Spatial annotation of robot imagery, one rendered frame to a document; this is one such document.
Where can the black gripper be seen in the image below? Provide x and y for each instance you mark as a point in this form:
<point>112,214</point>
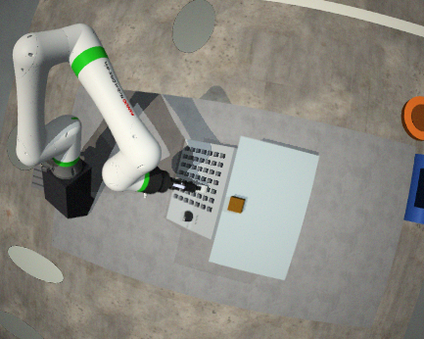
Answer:
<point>175,183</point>

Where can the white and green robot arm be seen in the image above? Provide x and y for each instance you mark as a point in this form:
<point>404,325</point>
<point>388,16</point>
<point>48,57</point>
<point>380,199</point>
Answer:
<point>34,55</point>

